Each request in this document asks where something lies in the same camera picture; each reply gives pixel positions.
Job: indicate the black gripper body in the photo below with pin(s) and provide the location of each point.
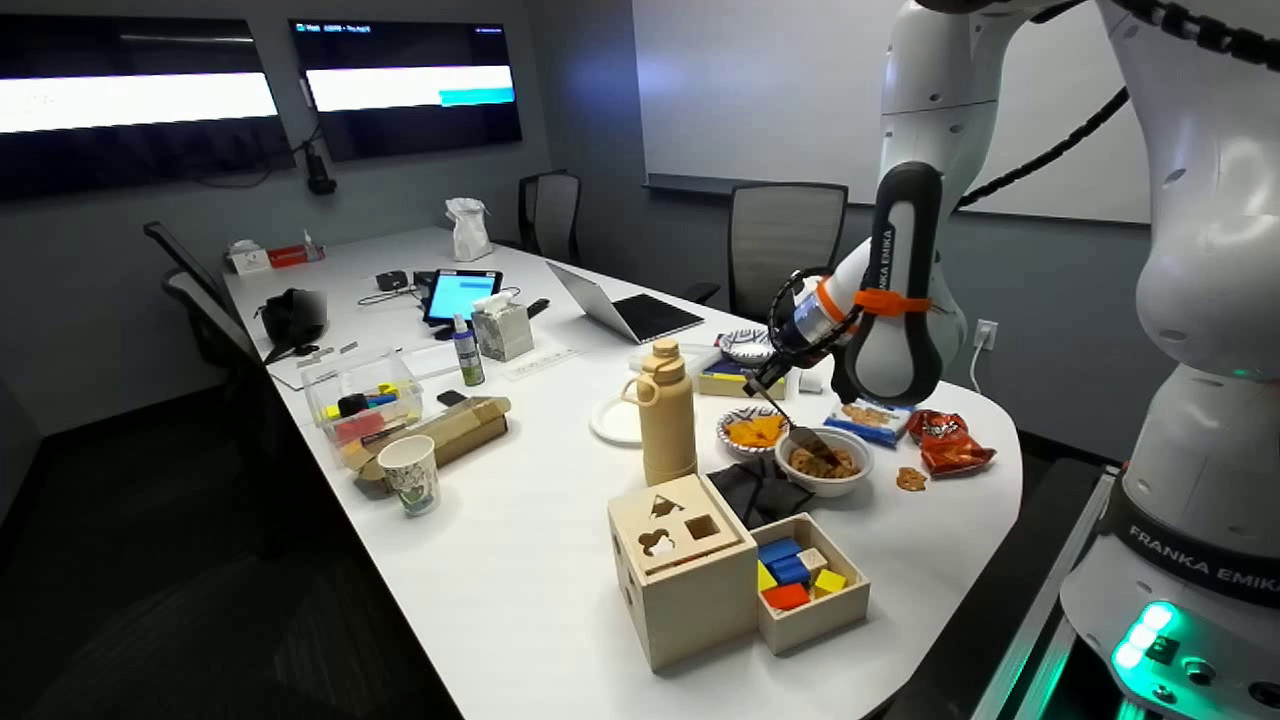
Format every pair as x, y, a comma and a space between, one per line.
799, 343

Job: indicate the metal spoon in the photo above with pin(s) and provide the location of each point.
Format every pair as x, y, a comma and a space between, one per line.
806, 439

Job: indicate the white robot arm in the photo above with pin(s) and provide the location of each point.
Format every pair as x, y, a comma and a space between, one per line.
1183, 583

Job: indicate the patterned bowl with chips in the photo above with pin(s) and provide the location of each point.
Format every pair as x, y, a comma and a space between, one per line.
751, 431

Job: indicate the white bowl with food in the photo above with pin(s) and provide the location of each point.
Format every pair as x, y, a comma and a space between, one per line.
839, 470

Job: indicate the blue snack bag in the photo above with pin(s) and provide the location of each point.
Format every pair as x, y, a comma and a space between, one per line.
873, 423

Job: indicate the grey office chair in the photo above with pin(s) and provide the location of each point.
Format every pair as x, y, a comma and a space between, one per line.
776, 228

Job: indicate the beige water bottle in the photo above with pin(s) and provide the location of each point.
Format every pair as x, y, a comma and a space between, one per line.
662, 396

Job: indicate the black cloth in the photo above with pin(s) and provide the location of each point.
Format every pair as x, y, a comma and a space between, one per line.
758, 491

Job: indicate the open laptop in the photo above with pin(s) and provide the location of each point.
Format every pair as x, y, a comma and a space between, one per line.
634, 318

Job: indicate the spilled food crumb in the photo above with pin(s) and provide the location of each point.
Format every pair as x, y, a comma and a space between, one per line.
909, 481

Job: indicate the red chip bag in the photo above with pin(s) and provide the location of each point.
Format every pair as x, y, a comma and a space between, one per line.
947, 444

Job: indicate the white plate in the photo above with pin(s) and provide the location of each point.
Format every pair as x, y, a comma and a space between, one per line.
616, 425

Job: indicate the wooden shape sorter box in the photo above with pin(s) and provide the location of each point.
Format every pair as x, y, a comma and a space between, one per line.
685, 569

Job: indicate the wooden tray of blocks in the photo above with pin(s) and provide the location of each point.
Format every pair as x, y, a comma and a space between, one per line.
806, 585

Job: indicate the whiteboard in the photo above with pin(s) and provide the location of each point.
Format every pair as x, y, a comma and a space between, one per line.
791, 88

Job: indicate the office chair at far end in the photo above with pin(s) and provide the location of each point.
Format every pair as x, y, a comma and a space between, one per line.
550, 205

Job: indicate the white tissue box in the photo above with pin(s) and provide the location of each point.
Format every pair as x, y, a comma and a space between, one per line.
502, 331

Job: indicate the small green bottle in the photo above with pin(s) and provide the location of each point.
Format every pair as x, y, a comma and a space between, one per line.
468, 354

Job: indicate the cardboard box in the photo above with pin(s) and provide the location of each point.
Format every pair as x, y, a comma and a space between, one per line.
454, 433

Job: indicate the tablet with blue screen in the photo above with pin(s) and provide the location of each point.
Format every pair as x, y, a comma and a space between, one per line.
458, 291

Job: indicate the paper cup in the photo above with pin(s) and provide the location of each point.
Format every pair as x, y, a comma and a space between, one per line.
411, 470

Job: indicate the clear plastic container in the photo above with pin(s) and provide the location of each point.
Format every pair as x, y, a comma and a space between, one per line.
357, 396

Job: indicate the black headphones case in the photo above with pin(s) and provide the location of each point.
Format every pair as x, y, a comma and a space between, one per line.
294, 320

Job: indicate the black chair at left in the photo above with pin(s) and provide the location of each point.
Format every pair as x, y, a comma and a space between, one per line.
211, 312

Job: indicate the right wall monitor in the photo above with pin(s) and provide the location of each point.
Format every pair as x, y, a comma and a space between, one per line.
406, 84

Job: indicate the wall monitor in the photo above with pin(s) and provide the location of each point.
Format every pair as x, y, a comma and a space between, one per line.
114, 100
406, 84

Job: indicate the left wall monitor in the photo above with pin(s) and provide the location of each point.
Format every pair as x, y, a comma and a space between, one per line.
114, 100

